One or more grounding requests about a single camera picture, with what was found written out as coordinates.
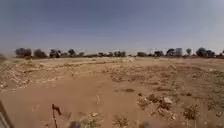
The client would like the robot's own part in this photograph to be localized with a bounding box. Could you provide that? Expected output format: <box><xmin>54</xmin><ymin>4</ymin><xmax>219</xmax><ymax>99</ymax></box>
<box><xmin>69</xmin><ymin>121</ymin><xmax>81</xmax><ymax>128</ymax></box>
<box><xmin>139</xmin><ymin>122</ymin><xmax>153</xmax><ymax>128</ymax></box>

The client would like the pale rock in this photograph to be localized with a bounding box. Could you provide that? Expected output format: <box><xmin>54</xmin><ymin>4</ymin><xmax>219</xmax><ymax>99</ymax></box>
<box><xmin>161</xmin><ymin>96</ymin><xmax>174</xmax><ymax>108</ymax></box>

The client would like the row of trees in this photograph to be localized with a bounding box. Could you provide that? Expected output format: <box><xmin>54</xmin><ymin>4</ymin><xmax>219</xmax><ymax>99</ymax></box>
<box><xmin>13</xmin><ymin>46</ymin><xmax>224</xmax><ymax>60</ymax></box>

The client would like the brown bare dirt ground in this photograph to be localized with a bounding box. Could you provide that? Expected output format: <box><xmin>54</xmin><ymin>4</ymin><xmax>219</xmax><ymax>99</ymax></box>
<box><xmin>0</xmin><ymin>55</ymin><xmax>224</xmax><ymax>128</ymax></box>

